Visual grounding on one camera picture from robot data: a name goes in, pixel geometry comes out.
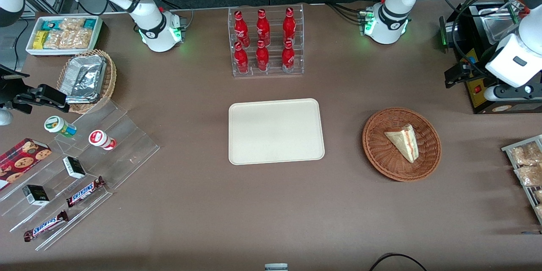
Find green lid yogurt cup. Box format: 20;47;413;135
44;116;77;138

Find red lid yogurt cup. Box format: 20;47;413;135
88;130;116;151

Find large round wicker basket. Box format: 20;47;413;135
362;107;442;183

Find red cola bottle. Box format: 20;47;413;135
234;41;249;74
234;10;250;47
256;9;271;46
283;7;296;45
256;40;270;72
282;39;296;73

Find black hot food display case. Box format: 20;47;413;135
438;0;542;115

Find red cookie box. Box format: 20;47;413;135
0;138;52;191

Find small black white box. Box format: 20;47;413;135
63;156;86;179
22;185;50;206

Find cream rectangular serving tray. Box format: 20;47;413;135
228;98;325;166

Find stacked aluminium foil containers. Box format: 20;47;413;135
59;55;107;104

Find yellow snack packet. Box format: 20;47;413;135
33;30;49;50

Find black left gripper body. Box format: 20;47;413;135
466;47;496;87

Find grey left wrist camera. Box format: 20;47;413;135
484;85;542;102

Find small wicker basket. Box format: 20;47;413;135
56;49;117;114

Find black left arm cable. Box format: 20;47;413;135
436;0;515;79

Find black looped table cable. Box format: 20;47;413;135
368;253;428;271

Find clear acrylic bottle rack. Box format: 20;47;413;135
228;3;304;77

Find clear bag of crackers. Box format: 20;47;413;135
59;17;86;31
70;28;93;50
44;30;72;50

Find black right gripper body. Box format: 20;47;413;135
0;66;32;115

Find black right arm base cables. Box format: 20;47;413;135
158;0;194;31

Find white rectangular snack bin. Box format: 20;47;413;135
25;15;103;57

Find clear acrylic stepped display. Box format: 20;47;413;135
0;100;160;251

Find triangular white bread sandwich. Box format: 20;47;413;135
384;124;420;164

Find snickers chocolate bar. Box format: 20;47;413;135
66;176;106;208
23;210;69;242

